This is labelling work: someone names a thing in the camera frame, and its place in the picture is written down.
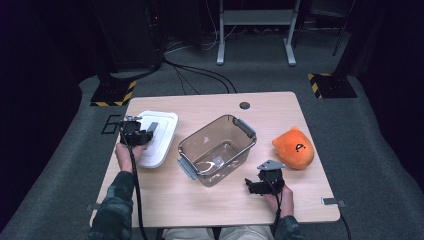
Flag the white box lid grey handle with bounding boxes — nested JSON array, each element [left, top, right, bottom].
[[134, 110, 179, 169]]

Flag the black equipment cabinet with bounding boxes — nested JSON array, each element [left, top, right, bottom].
[[89, 0, 162, 73]]

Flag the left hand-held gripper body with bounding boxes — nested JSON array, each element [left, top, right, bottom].
[[119, 114, 143, 147]]

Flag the person's legs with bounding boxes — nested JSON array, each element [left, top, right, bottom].
[[162, 225, 276, 240]]

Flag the right hand-held gripper cable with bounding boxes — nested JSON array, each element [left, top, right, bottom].
[[268, 179, 284, 240]]

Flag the thick black floor cable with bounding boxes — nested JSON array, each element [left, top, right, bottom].
[[163, 58, 238, 94]]

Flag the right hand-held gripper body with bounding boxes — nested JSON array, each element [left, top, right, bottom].
[[256, 159, 287, 197]]

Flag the orange plush toy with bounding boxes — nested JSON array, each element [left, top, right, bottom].
[[271, 126, 315, 171]]

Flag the black cable under table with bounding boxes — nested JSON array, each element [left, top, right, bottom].
[[339, 211, 353, 240]]

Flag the white metal stand frame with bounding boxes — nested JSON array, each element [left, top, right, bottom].
[[216, 0, 302, 67]]

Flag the black yellow striped stand base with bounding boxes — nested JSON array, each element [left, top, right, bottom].
[[90, 78, 138, 108], [307, 73, 358, 100]]

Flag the hand-held gripper cable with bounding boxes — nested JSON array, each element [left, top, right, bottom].
[[121, 131, 149, 240], [268, 179, 284, 240]]

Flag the left hand-held gripper cable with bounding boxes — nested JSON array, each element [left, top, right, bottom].
[[121, 131, 149, 240]]

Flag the transparent brown storage box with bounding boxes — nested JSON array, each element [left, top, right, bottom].
[[176, 114, 258, 188]]

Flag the person's left hand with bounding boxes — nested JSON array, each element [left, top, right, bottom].
[[114, 143, 145, 174]]

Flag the person's right hand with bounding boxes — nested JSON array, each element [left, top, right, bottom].
[[265, 185, 295, 219]]

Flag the thin black floor cable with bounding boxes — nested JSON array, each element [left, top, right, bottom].
[[172, 64, 201, 96]]

